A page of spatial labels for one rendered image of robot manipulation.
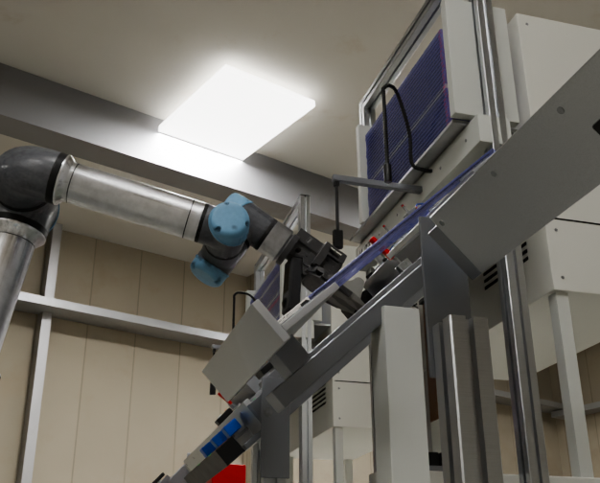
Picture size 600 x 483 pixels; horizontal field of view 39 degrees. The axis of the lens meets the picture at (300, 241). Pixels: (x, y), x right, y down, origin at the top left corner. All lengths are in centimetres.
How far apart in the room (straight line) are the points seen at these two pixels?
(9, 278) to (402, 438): 79
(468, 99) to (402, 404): 88
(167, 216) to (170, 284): 553
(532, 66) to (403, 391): 106
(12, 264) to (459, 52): 108
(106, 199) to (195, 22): 294
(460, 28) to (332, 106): 304
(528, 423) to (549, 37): 98
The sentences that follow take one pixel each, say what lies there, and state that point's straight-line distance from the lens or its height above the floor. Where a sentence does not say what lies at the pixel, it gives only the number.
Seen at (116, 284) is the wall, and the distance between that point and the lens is 684.
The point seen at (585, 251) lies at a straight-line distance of 192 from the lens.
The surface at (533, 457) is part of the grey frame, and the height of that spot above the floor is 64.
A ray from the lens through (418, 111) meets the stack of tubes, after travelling 212.
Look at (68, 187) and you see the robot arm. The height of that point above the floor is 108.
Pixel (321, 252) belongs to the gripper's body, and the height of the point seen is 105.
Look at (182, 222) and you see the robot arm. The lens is 154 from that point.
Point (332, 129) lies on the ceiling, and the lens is 526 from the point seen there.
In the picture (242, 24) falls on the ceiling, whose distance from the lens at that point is 442.
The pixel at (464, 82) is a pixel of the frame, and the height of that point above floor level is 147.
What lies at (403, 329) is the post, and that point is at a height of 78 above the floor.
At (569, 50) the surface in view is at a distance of 220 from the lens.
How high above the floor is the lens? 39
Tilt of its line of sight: 24 degrees up
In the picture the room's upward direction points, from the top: straight up
